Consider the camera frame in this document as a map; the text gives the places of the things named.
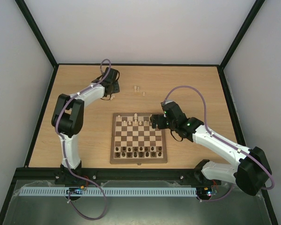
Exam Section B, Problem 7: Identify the black aluminium rail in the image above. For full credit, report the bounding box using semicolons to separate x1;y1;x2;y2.
14;167;213;184

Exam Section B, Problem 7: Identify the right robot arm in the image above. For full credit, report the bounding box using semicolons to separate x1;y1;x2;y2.
150;101;272;196

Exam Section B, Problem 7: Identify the wooden chess board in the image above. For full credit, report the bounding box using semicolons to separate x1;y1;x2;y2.
110;112;168;164

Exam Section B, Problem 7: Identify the white slotted cable duct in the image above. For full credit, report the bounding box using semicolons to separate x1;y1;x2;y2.
19;187;197;197

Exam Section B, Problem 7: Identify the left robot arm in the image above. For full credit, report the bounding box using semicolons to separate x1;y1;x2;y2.
51;67;120;170

